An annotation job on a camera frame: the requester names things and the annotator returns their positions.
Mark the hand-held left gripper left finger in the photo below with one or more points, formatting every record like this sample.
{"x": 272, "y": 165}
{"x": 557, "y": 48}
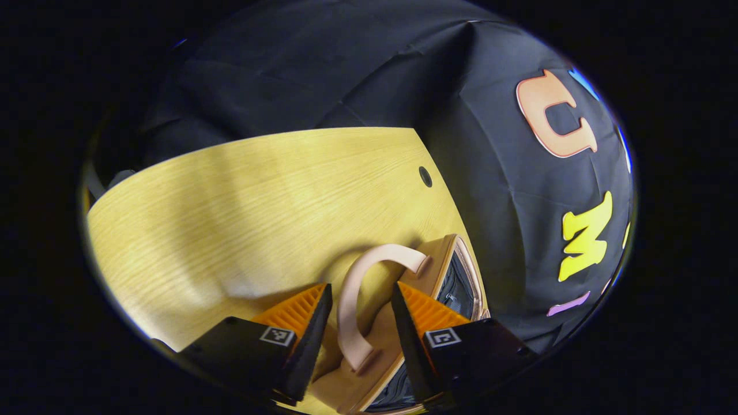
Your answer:
{"x": 311, "y": 346}

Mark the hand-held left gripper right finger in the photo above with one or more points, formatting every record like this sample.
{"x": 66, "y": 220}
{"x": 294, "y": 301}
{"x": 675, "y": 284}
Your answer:
{"x": 410, "y": 351}

